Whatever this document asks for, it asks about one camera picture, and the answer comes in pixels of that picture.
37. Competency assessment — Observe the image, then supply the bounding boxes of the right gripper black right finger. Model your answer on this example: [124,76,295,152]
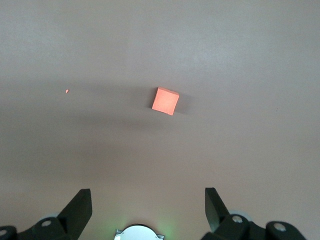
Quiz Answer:
[201,187,309,240]

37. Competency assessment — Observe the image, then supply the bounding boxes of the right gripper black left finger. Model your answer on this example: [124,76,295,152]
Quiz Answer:
[0,188,93,240]

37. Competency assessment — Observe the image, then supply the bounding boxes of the orange foam cube block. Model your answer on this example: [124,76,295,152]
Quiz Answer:
[151,86,180,116]

